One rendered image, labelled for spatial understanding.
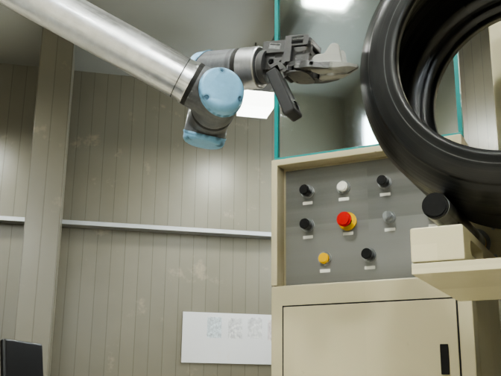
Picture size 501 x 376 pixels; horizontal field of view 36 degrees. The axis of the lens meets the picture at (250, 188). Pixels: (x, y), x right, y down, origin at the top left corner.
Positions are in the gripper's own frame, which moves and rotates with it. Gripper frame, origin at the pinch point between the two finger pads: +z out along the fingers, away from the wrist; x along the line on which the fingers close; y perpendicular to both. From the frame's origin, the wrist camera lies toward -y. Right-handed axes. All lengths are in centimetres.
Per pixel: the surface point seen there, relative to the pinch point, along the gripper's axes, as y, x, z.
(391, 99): -11.0, -11.6, 12.5
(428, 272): -41.2, -10.8, 21.0
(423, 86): 1.6, 14.8, 10.5
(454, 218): -30.7, -4.9, 23.3
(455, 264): -39.6, -10.8, 25.4
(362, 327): -46, 59, -13
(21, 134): 225, 674, -769
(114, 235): 98, 764, -643
